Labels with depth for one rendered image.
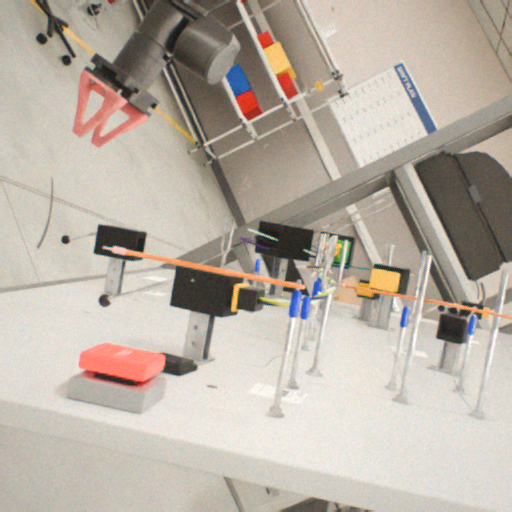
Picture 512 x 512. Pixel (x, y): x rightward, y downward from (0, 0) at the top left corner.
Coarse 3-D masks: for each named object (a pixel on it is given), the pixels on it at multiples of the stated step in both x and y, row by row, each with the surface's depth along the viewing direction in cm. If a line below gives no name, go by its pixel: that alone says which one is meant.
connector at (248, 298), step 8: (232, 288) 72; (240, 288) 72; (248, 288) 72; (256, 288) 74; (232, 296) 72; (240, 296) 71; (248, 296) 71; (256, 296) 71; (240, 304) 71; (248, 304) 71; (256, 304) 72
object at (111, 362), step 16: (96, 352) 54; (112, 352) 55; (128, 352) 56; (144, 352) 57; (96, 368) 53; (112, 368) 53; (128, 368) 53; (144, 368) 53; (160, 368) 57; (128, 384) 54
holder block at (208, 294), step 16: (176, 272) 73; (192, 272) 72; (208, 272) 72; (176, 288) 73; (192, 288) 72; (208, 288) 72; (224, 288) 71; (176, 304) 73; (192, 304) 72; (208, 304) 72; (224, 304) 71
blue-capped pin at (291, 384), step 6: (306, 300) 69; (306, 306) 69; (306, 312) 69; (306, 318) 69; (300, 324) 70; (300, 330) 70; (300, 336) 70; (300, 342) 70; (300, 348) 70; (294, 354) 70; (294, 360) 70; (294, 366) 70; (294, 372) 70; (294, 378) 70; (288, 384) 70; (294, 384) 70
